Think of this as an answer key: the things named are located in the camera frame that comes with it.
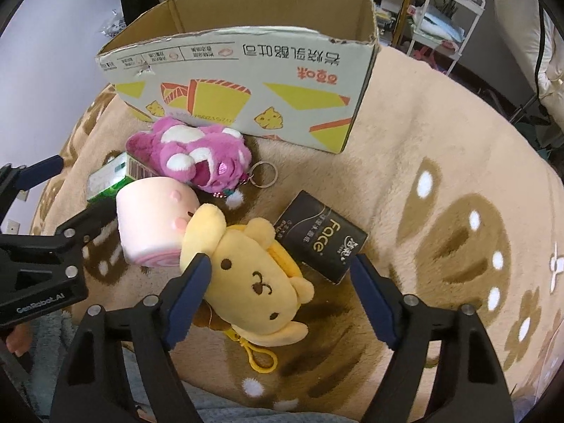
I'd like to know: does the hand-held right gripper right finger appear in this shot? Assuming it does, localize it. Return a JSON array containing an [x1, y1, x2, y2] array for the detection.
[[350, 253, 516, 423]]

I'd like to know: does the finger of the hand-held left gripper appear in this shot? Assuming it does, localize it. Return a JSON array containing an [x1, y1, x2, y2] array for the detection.
[[0, 198, 121, 253], [0, 155, 65, 212]]

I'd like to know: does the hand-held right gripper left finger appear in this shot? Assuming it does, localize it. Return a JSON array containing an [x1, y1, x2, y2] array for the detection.
[[50, 252, 213, 423]]

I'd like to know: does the green carton box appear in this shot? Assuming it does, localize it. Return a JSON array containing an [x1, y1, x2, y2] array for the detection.
[[87, 152, 153, 206]]

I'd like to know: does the pink roll plush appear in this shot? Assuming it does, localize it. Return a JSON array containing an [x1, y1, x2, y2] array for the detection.
[[115, 176, 200, 269]]

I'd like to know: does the yellow dog plush keychain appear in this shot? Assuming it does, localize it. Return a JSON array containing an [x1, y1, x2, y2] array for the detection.
[[180, 203, 315, 373]]

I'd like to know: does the black tissue pack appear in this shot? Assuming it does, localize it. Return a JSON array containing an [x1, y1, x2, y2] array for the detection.
[[274, 190, 368, 285]]

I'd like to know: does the pink bear plush keychain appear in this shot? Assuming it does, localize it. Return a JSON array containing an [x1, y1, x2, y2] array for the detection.
[[125, 115, 277, 199]]

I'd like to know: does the printed cardboard box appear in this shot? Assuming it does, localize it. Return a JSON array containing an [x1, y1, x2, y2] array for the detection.
[[96, 0, 382, 155]]

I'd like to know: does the person's left hand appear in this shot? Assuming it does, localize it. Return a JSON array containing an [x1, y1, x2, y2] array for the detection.
[[6, 324, 34, 354]]

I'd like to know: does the beige patterned blanket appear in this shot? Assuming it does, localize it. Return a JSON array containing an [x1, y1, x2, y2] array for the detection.
[[31, 46, 564, 423]]

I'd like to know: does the light blue cloth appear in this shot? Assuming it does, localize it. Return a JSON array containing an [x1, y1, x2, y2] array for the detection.
[[416, 11, 465, 42]]

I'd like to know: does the wooden shelf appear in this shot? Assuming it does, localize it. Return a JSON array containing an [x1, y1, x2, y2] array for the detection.
[[282, 0, 419, 47]]

